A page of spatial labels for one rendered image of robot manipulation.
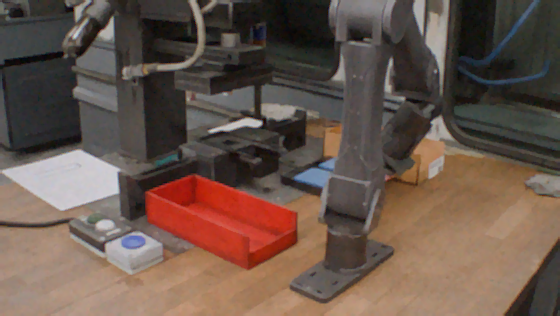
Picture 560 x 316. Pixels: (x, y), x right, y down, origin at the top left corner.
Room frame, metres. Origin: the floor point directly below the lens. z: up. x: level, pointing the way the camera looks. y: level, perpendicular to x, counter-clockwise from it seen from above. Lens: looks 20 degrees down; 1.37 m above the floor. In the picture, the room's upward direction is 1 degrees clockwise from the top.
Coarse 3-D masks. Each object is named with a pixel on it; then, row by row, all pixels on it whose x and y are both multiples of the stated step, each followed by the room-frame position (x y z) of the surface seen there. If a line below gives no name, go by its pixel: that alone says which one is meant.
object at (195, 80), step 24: (168, 48) 1.23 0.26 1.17; (192, 48) 1.18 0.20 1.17; (216, 48) 1.13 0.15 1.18; (240, 48) 1.13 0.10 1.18; (264, 48) 1.16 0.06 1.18; (192, 72) 1.10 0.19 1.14; (216, 72) 1.10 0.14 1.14; (240, 72) 1.12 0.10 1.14; (264, 72) 1.17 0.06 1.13; (192, 96) 1.12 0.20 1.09
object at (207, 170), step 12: (228, 144) 1.17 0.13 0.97; (276, 144) 1.20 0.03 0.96; (192, 156) 1.09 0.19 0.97; (264, 156) 1.17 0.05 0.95; (204, 168) 1.07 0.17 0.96; (216, 168) 1.06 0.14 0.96; (228, 168) 1.09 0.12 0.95; (240, 168) 1.20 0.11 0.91; (264, 168) 1.17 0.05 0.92; (276, 168) 1.21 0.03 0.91; (216, 180) 1.06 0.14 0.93; (228, 180) 1.09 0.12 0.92
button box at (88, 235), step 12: (84, 216) 0.89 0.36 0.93; (108, 216) 0.89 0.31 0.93; (72, 228) 0.86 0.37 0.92; (84, 228) 0.84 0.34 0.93; (96, 228) 0.84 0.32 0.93; (120, 228) 0.85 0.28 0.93; (84, 240) 0.83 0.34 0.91; (96, 240) 0.81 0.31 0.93; (108, 240) 0.81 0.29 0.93; (96, 252) 0.81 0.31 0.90
